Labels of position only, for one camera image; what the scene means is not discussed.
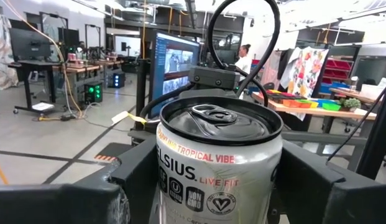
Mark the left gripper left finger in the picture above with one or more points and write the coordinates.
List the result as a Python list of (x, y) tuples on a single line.
[(71, 202)]

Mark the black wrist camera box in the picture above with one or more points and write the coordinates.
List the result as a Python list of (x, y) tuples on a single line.
[(214, 77)]

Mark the red bin rack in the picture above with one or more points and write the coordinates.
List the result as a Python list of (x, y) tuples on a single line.
[(338, 67)]

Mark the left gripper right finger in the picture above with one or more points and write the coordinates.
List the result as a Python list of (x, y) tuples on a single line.
[(329, 199)]

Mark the yellow tag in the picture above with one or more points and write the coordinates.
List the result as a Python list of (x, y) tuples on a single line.
[(129, 117)]

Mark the wooden workbench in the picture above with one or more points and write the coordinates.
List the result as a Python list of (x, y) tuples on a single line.
[(84, 68)]

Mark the leaf pattern panel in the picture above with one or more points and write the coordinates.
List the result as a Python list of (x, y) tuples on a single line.
[(1, 53)]

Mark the black standing desk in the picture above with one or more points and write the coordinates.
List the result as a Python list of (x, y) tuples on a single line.
[(37, 64)]

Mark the silver white Celsius can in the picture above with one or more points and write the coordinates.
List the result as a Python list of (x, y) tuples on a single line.
[(217, 174)]

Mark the black computer green lights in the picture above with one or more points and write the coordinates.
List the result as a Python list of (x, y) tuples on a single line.
[(93, 92)]

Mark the black computer blue lights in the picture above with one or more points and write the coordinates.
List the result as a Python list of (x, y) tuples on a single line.
[(118, 80)]

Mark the grey metal cart frame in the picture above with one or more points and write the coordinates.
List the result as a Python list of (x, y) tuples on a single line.
[(323, 137)]

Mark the person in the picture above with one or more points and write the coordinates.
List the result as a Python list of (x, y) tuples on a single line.
[(244, 62)]

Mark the black orange hazard mat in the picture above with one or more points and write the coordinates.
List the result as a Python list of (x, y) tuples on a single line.
[(113, 151)]

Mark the colourful poster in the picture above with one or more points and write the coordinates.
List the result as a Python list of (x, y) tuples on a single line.
[(307, 74)]

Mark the grey monitor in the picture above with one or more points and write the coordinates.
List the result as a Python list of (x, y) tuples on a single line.
[(174, 68)]

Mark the table with colourful trays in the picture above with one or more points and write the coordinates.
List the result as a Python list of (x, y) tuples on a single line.
[(335, 112)]

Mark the small green plant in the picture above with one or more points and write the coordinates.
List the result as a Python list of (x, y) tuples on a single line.
[(351, 104)]

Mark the black monitor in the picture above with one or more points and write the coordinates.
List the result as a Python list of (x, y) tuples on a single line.
[(29, 43)]

